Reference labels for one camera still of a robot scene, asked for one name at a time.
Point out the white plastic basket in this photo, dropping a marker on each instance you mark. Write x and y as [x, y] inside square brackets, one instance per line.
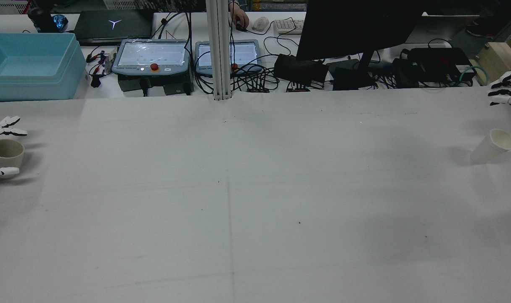
[5, 6]
[129, 3]

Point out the large black electronics box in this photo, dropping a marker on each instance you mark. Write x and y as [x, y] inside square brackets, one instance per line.
[436, 61]

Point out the black monitor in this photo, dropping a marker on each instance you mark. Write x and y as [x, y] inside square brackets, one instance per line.
[356, 25]

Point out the teach pendant with wrinkled film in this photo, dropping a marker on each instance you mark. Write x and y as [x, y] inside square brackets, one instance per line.
[150, 54]

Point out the bystander bare hand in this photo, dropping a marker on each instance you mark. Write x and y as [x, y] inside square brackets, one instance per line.
[239, 17]

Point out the white table cover sheet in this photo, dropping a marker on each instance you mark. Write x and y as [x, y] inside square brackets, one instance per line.
[255, 202]

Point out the wooden box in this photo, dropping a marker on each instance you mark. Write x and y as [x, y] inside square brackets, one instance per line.
[495, 59]

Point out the black laptop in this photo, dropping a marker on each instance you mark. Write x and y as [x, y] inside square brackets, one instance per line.
[112, 25]

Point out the white computer mouse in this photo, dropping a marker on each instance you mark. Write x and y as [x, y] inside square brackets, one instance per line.
[260, 24]

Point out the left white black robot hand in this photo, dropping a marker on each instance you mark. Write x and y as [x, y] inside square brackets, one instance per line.
[11, 131]

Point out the black usb hub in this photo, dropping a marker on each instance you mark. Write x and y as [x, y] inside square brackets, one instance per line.
[258, 89]
[297, 89]

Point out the blue glowing gadget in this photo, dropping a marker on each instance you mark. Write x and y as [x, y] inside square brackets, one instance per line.
[59, 21]

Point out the white keyboard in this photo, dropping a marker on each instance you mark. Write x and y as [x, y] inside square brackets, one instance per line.
[289, 26]

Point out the black adapter box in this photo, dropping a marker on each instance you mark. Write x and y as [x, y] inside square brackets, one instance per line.
[348, 78]

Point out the aluminium profile post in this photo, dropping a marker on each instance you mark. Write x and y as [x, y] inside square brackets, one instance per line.
[218, 50]

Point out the red black clip leads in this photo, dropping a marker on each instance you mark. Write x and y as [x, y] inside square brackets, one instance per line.
[99, 63]

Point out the grey blue teach pendant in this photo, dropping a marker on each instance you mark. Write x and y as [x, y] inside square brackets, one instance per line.
[244, 52]

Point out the small black desk device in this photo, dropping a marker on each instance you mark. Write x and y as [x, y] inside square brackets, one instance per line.
[239, 28]

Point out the grey electronics box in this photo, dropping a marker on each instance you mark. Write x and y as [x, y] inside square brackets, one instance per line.
[177, 89]

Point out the light blue plastic bin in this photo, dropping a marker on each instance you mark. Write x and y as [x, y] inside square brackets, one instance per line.
[28, 80]

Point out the white paper cup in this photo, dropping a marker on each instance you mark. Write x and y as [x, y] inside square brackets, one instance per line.
[488, 149]

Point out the black power brick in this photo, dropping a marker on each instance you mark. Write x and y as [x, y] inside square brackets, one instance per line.
[299, 69]

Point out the black cylindrical object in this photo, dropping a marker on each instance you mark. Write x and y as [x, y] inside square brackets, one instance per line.
[41, 19]

